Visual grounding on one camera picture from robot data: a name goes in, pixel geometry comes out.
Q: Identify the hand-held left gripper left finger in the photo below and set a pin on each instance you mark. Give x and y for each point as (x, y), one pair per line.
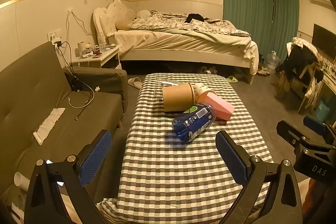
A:
(95, 158)

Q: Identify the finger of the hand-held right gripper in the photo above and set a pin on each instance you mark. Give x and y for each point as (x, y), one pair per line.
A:
(314, 124)
(288, 130)

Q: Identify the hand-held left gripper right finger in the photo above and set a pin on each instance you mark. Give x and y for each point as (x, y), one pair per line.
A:
(232, 158)

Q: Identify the blue snack can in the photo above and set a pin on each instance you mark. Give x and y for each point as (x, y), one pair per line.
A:
(193, 121)

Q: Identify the person's right forearm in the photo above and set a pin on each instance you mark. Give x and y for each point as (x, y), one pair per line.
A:
(321, 203)

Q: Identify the white patterned paper cup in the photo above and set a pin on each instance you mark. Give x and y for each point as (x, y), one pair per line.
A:
(200, 90)

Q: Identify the brown paper cup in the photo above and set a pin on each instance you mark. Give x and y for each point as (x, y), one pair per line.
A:
(177, 98)

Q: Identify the clear plastic cup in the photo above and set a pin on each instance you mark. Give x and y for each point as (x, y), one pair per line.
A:
(160, 87)

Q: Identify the blue bin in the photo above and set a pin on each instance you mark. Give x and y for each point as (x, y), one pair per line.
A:
(323, 109)

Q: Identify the wooden chair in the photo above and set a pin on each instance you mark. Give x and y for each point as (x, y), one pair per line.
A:
(305, 92)

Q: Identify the pink box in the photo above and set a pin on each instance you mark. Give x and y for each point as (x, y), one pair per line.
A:
(219, 107)

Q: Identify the white folded tissue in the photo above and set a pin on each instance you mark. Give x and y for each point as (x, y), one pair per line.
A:
(48, 124)

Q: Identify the checked tablecloth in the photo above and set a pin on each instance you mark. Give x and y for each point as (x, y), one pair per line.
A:
(168, 174)

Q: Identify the pile of clothes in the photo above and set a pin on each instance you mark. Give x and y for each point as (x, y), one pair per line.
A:
(302, 58)

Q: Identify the water jug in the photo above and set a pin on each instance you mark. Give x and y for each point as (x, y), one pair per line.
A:
(273, 60)

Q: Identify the beige slipper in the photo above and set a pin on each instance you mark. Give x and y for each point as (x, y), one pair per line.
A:
(135, 82)
(232, 79)

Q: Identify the television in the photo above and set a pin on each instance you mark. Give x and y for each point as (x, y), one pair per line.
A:
(324, 40)

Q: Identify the grey sofa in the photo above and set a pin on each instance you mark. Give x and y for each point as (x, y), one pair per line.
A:
(31, 87)

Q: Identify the white bedside table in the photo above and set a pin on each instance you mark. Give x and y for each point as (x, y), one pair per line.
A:
(107, 54)

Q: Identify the white jar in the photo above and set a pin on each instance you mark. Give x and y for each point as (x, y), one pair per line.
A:
(80, 47)

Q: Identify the clear plastic bottle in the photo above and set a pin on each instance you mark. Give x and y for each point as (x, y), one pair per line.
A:
(101, 41)

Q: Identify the bed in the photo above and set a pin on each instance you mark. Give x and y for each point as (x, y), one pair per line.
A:
(183, 48)

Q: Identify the pillow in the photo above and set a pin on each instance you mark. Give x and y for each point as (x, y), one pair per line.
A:
(123, 23)

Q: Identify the patterned duvet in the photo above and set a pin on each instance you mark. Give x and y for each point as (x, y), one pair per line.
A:
(183, 23)

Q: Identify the black garment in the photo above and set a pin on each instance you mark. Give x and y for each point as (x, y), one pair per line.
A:
(194, 17)

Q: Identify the wall socket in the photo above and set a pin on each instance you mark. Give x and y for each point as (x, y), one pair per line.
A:
(54, 34)

